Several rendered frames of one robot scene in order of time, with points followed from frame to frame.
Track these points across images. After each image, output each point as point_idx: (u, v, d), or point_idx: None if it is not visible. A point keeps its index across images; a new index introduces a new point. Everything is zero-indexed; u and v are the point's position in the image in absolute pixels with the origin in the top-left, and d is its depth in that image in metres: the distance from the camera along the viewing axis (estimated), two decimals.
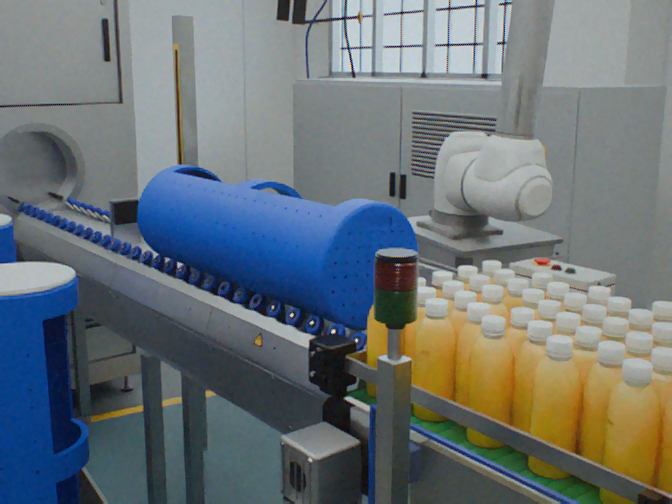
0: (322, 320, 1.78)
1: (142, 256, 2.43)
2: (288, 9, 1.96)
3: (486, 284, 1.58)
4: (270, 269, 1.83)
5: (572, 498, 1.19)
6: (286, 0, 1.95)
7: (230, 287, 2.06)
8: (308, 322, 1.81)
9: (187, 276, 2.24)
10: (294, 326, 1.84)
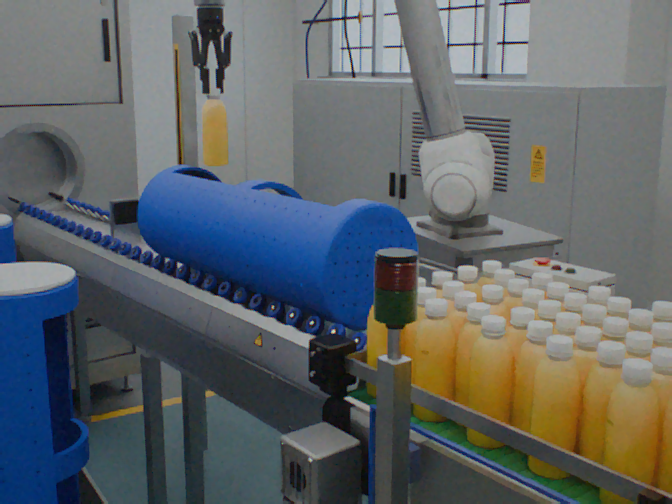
0: (322, 320, 1.78)
1: (142, 256, 2.43)
2: (204, 83, 2.30)
3: (216, 92, 2.29)
4: (270, 269, 1.83)
5: (572, 498, 1.19)
6: (206, 76, 2.29)
7: (230, 287, 2.06)
8: (308, 322, 1.81)
9: (187, 276, 2.24)
10: (294, 326, 1.84)
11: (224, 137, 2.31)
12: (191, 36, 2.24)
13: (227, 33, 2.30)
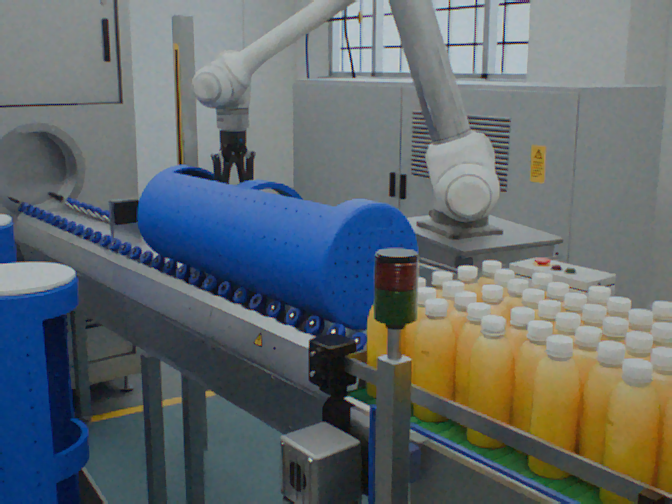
0: (322, 320, 1.78)
1: (142, 256, 2.43)
2: None
3: None
4: (270, 269, 1.83)
5: (572, 498, 1.19)
6: None
7: (230, 287, 2.06)
8: (308, 322, 1.81)
9: (187, 276, 2.24)
10: (294, 326, 1.84)
11: None
12: (213, 159, 2.23)
13: (249, 154, 2.29)
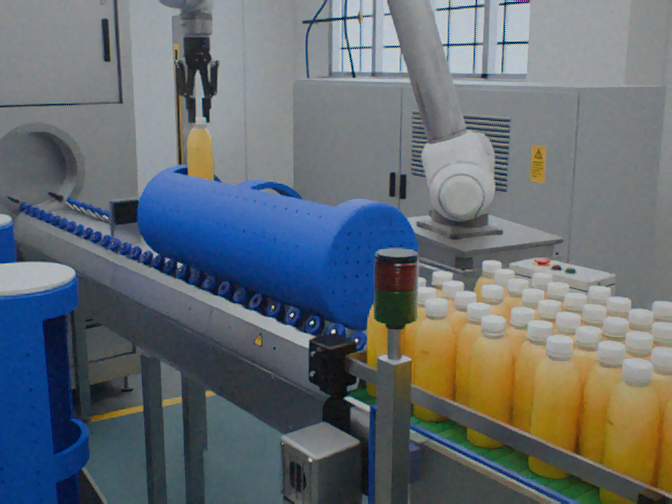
0: (322, 320, 1.78)
1: (142, 256, 2.43)
2: (191, 112, 2.28)
3: None
4: (270, 269, 1.83)
5: (572, 498, 1.19)
6: (192, 105, 2.27)
7: (230, 287, 2.06)
8: (308, 322, 1.81)
9: (187, 276, 2.24)
10: (294, 326, 1.84)
11: None
12: (177, 66, 2.22)
13: (214, 62, 2.28)
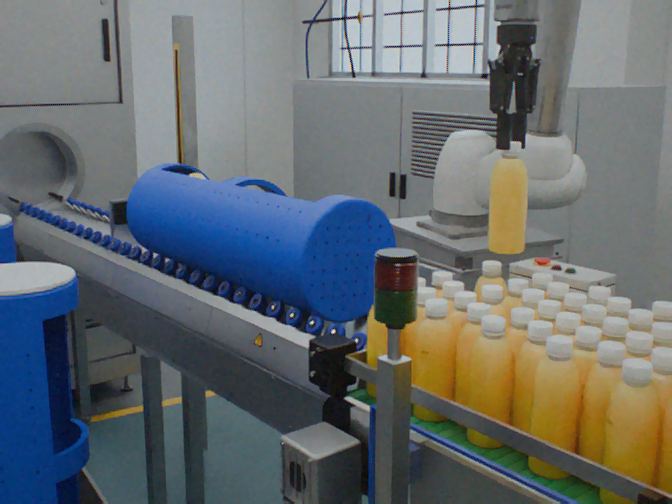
0: (306, 328, 1.80)
1: (143, 259, 2.41)
2: (500, 135, 1.57)
3: None
4: (252, 263, 1.88)
5: (572, 498, 1.19)
6: (503, 124, 1.56)
7: (218, 290, 2.09)
8: (320, 328, 1.77)
9: None
10: (296, 309, 1.86)
11: None
12: (492, 67, 1.51)
13: (533, 62, 1.57)
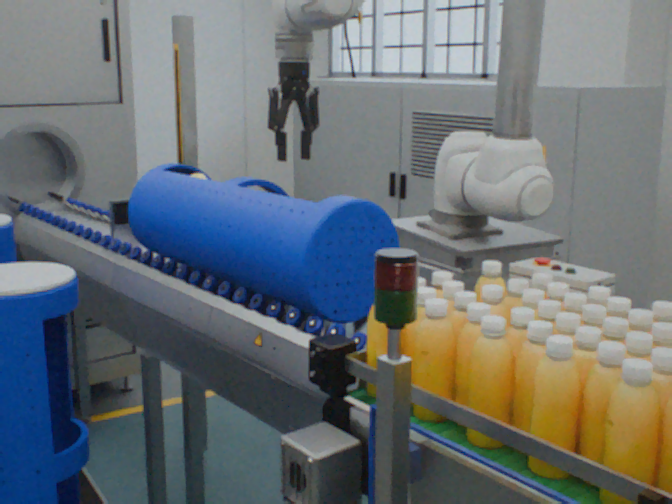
0: (306, 326, 1.80)
1: (142, 259, 2.42)
2: (280, 149, 1.93)
3: None
4: (255, 264, 1.88)
5: (572, 498, 1.19)
6: (282, 140, 1.92)
7: (220, 286, 2.09)
8: (318, 330, 1.77)
9: None
10: (300, 309, 1.86)
11: None
12: (270, 94, 1.88)
13: (312, 90, 1.94)
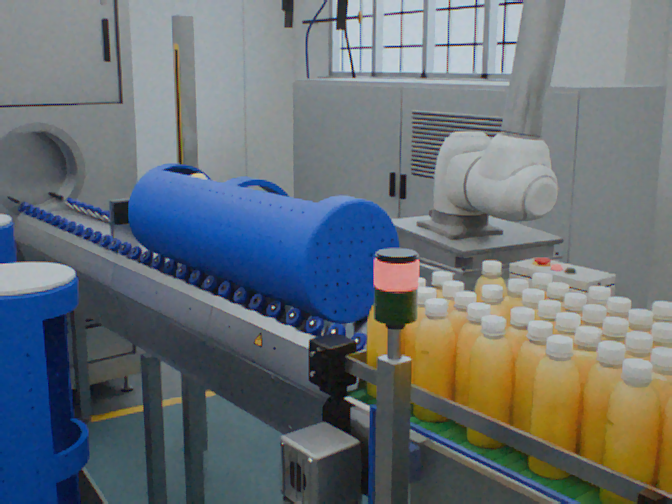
0: (306, 326, 1.80)
1: (142, 259, 2.42)
2: (341, 18, 1.90)
3: None
4: (255, 264, 1.88)
5: (572, 498, 1.19)
6: (340, 9, 1.90)
7: (220, 286, 2.09)
8: (318, 330, 1.77)
9: None
10: (300, 309, 1.86)
11: None
12: None
13: None
